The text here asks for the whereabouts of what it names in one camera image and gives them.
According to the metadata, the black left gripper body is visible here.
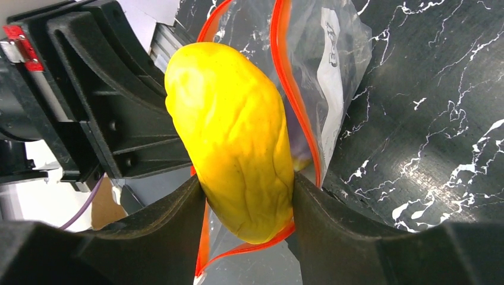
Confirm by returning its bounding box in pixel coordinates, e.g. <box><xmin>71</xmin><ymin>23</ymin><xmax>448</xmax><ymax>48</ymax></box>
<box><xmin>1</xmin><ymin>8</ymin><xmax>115</xmax><ymax>185</ymax></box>

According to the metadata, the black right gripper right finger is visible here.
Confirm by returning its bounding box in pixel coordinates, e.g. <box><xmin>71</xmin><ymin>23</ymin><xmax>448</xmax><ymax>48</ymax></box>
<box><xmin>293</xmin><ymin>174</ymin><xmax>503</xmax><ymax>284</ymax></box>

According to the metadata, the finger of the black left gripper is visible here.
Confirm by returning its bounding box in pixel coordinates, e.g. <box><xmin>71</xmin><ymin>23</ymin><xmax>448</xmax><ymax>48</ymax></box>
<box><xmin>47</xmin><ymin>1</ymin><xmax>190</xmax><ymax>178</ymax></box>

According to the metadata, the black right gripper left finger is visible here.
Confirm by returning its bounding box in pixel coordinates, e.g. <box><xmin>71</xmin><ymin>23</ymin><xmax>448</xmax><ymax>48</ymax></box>
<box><xmin>1</xmin><ymin>176</ymin><xmax>205</xmax><ymax>284</ymax></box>

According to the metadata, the yellow toy corn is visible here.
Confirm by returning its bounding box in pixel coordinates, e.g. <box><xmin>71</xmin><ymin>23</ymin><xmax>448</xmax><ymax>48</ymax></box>
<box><xmin>165</xmin><ymin>42</ymin><xmax>294</xmax><ymax>244</ymax></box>

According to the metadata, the clear zip bag orange zipper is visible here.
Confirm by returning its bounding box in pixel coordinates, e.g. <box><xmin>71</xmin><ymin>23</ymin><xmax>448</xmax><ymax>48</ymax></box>
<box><xmin>188</xmin><ymin>0</ymin><xmax>373</xmax><ymax>285</ymax></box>

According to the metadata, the purple toy eggplant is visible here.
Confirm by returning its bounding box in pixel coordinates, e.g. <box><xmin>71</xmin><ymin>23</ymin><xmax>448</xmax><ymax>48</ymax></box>
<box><xmin>285</xmin><ymin>103</ymin><xmax>313</xmax><ymax>172</ymax></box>

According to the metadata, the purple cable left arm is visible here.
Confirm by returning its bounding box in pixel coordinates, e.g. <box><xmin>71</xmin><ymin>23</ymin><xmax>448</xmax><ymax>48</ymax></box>
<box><xmin>59</xmin><ymin>173</ymin><xmax>106</xmax><ymax>231</ymax></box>

